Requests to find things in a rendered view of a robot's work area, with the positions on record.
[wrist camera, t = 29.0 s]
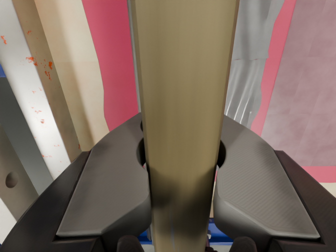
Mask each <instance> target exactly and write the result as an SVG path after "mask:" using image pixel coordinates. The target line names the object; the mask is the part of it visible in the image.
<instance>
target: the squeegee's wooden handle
mask: <svg viewBox="0 0 336 252"><path fill-rule="evenodd" d="M239 4H240V0H130V5H131V16H132V26H133V36H134V46H135V57H136V67H137V77H138V88H139V98H140V108H141V118H142V129H143V139H144V149H145V159H146V170H147V172H148V180H149V190H150V199H151V218H152V231H153V242H154V252H205V248H206V241H207V234H208V226H209V219H210V212H211V205H212V198H213V191H214V183H215V176H216V169H217V162H218V155H219V148H220V140H221V133H222V126H223V119H224V112H225V105H226V97H227V90H228V83H229V76H230V69H231V62H232V54H233V47H234V40H235V33H236V26H237V19H238V11H239Z"/></svg>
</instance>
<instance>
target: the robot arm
mask: <svg viewBox="0 0 336 252"><path fill-rule="evenodd" d="M145 163H146V155H145V145H144V134H143V124H142V114H141V112H139V113H137V114H136V115H134V116H133V117H131V118H130V119H128V120H127V121H125V122H124V123H122V124H120V125H119V126H117V127H116V128H114V129H113V130H112V131H110V132H109V133H108V134H106V135H105V136H104V137H103V138H102V139H101V140H100V141H99V142H97V143H96V144H95V146H94V147H93V148H92V149H91V150H90V151H82V152H81V153H80V154H79V155H78V157H77V158H76V159H75V160H74V161H73V162H72V163H71V164H70V165H69V166H68V167H67V168H66V169H65V170H64V171H63V172H62V173H61V174H60V175H59V176H58V177H57V178H56V179H55V180H54V181H53V182H52V183H51V184H50V185H49V186H48V187H47V188H46V189H45V190H44V192H43V193H42V194H41V195H40V196H39V197H38V198H37V199H36V200H35V201H34V202H33V203H32V204H31V205H30V206H29V208H28V209H27V210H26V211H25V212H24V214H23V215H22V216H21V217H20V219H19V220H18V221H17V222H16V224H15V225H14V226H13V228H12V229H11V231H10V232H9V234H8V235H7V237H6V238H5V240H4V241H3V243H2V244H1V246H0V252H145V251H144V249H143V247H142V245H141V244H140V242H139V240H138V238H137V237H138V236H139V235H141V234H142V233H143V232H144V231H146V230H147V229H148V228H149V227H150V225H151V223H152V208H151V195H150V185H149V176H148V172H147V170H146V169H145V168H144V167H143V166H144V164H145ZM217 165H218V167H219V169H218V171H217V173H216V180H215V187H214V195H213V221H214V224H215V226H216V227H217V228H218V229H219V230H220V231H221V232H223V233H224V234H225V235H227V236H228V237H229V238H231V239H232V240H233V243H232V245H231V248H230V250H229V252H336V198H335V197H334V196H333V195H332V194H331V193H330V192H329V191H328V190H327V189H325V188H324V187H323V186H322V185H321V184H320V183H319V182H318V181H316V180H315V179H314V178H313V177H312V176H311V175H310V174H309V173H308V172H306V171H305V170H304V169H303V168H302V167H301V166H300V165H299V164H297V163H296V162H295V161H294V160H293V159H292V158H291V157H290V156H289V155H287V154H286V153H285V152H284V151H283V150H274V149H273V148H272V147H271V146H270V145H269V144H268V143H267V142H266V141H265V140H264V139H262V138H261V137H260V136H259V135H257V134H256V133H255V132H253V131H252V130H250V129H249V128H247V127H245V126H244V125H242V124H240V123H238V122H237V121H235V120H233V119H232V118H230V117H228V116H226V115H225V114H224V116H223V123H222V130H221V137H220V145H219V152H218V159H217Z"/></svg>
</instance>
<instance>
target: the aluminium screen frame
mask: <svg viewBox="0 0 336 252"><path fill-rule="evenodd" d="M0 65H1V67H2V69H3V71H4V74H5V76H6V78H7V80H8V82H9V85H10V87H11V89H12V91H13V93H14V96H15V98H16V100H17V102H18V104H19V107H20V109H21V111H22V113H23V115H24V118H25V120H26V122H27V124H28V127H29V129H30V131H31V133H32V135H33V138H34V140H35V142H36V144H37V146H38V149H39V151H40V153H41V155H42V157H43V160H44V162H45V164H46V166H47V168H48V171H49V173H50V175H51V177H52V179H53V181H54V180H55V179H56V178H57V177H58V176H59V175H60V174H61V173H62V172H63V171H64V170H65V169H66V168H67V167H68V166H69V165H70V164H71V163H72V162H73V161H74V160H75V159H76V158H77V157H78V156H79V154H80V153H81V152H82V150H81V146H80V143H79V140H78V137H77V134H76V131H75V127H74V124H73V121H72V118H71V115H70V111H69V108H68V105H67V102H66V99H65V96H64V92H63V89H62V86H61V83H60V80H59V77H58V73H57V70H56V67H55V64H54V61H53V58H52V54H51V51H50V48H49V45H48V42H47V39H46V35H45V32H44V29H43V26H42V23H41V19H40V16H39V13H38V10H37V7H36V4H35V0H0Z"/></svg>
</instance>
